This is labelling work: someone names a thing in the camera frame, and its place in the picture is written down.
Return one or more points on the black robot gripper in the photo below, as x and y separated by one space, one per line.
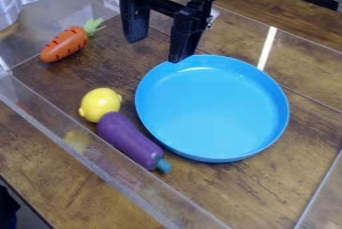
187 27

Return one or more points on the yellow toy lemon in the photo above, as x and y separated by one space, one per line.
98 102

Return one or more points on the purple toy eggplant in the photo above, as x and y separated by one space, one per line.
119 132

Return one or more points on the blue round tray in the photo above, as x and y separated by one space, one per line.
213 108

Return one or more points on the orange toy carrot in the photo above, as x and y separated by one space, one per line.
70 41

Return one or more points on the clear acrylic enclosure wall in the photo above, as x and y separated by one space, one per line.
83 186

